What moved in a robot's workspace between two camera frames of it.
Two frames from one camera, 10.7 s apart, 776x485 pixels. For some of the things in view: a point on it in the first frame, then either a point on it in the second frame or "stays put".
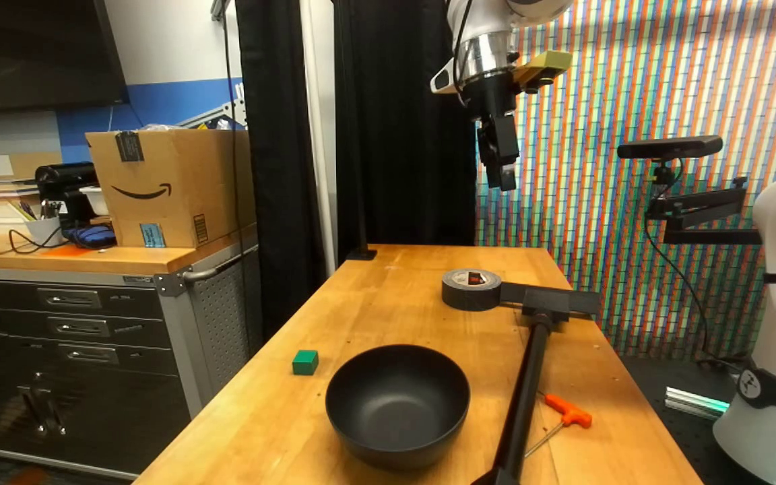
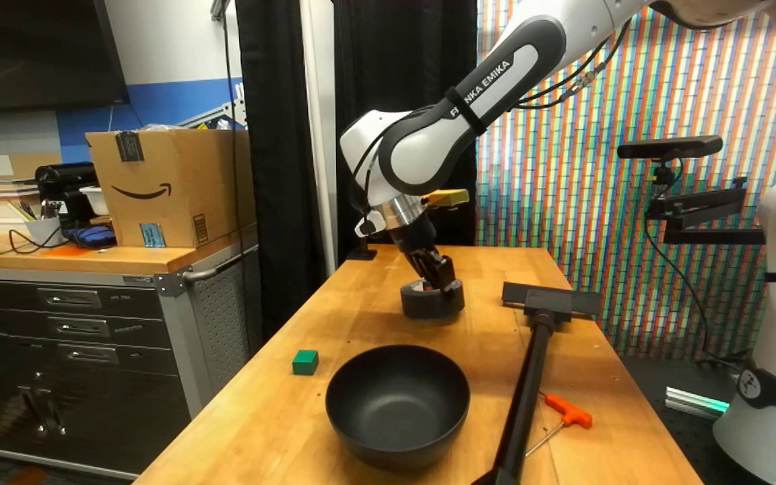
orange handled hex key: (565, 414) stays put
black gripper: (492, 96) → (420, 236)
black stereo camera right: (673, 146) stays put
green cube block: (306, 361) stays put
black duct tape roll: (474, 289) → (433, 306)
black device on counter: (60, 184) stays put
